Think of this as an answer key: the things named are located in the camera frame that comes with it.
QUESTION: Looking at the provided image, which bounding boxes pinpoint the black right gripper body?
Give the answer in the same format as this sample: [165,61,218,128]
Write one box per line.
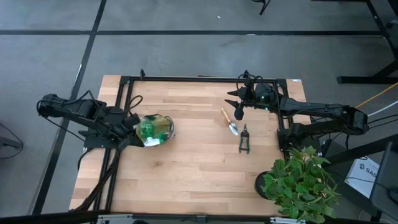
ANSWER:
[244,83,280,111]

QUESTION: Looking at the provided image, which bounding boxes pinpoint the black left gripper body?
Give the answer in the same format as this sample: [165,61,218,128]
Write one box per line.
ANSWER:
[116,113,141,139]

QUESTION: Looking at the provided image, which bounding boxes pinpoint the green spray bottle white nozzle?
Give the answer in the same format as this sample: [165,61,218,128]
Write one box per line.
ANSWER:
[136,113,175,147]

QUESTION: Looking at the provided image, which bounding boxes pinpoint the wooden handled metal trowel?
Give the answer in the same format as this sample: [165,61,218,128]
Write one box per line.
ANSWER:
[220,106,240,137]

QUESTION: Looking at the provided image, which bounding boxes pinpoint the green handled pruning shears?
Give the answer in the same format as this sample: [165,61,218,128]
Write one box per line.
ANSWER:
[238,123,251,155]

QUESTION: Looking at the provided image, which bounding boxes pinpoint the black plant pot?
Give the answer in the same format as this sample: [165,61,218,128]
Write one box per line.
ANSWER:
[254,170,272,200]

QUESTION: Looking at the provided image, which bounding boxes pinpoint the green leafy plant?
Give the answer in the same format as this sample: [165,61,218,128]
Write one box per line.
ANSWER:
[260,145,340,224]

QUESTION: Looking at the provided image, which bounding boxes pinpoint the black desk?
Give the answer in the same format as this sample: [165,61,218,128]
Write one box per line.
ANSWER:
[336,0,398,85]

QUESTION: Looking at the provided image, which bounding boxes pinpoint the white printed cardboard box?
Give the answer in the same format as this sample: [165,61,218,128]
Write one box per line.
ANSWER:
[344,157,381,199]

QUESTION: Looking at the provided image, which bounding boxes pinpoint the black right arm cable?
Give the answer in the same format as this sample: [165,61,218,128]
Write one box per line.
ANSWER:
[235,70,274,94]

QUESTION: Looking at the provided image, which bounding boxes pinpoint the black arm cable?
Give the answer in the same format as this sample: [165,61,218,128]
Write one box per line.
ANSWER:
[123,95,144,113]
[235,70,274,94]

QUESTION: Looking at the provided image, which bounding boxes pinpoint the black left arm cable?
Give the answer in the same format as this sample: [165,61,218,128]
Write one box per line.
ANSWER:
[123,95,144,113]

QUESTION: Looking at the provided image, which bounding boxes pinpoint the black diagonal frame strut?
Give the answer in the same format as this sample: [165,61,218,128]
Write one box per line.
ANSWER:
[73,148,123,213]
[323,133,398,168]

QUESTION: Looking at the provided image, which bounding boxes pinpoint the yellow hanging cable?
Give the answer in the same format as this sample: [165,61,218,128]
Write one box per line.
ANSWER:
[354,82,398,110]

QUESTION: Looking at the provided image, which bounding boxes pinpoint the white cable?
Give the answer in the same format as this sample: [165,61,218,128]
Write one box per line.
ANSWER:
[366,99,398,118]

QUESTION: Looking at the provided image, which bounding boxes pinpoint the silver aluminium bracket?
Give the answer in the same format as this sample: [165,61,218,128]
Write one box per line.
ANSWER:
[269,217,307,224]

